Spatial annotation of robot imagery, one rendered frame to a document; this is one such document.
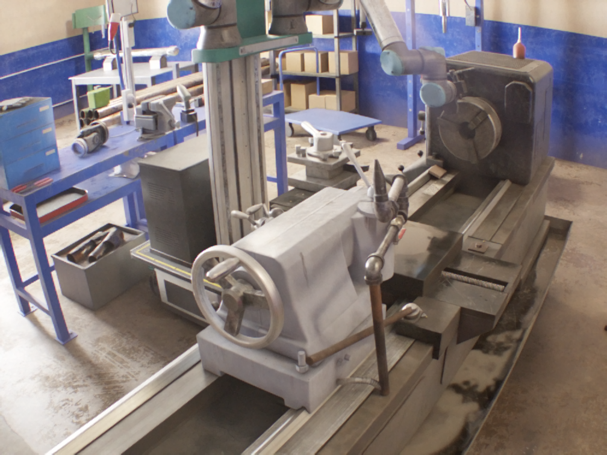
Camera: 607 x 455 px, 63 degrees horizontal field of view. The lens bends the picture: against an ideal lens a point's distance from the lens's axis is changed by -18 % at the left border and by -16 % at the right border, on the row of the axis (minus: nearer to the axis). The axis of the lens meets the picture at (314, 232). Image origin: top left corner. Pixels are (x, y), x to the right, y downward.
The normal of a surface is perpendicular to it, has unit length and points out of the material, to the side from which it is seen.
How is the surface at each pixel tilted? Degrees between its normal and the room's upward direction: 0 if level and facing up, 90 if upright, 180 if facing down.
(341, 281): 70
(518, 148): 90
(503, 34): 90
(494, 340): 0
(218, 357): 90
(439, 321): 0
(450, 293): 0
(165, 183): 90
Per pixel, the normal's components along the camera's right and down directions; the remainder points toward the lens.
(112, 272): 0.86, 0.19
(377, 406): -0.04, -0.90
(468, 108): -0.54, 0.38
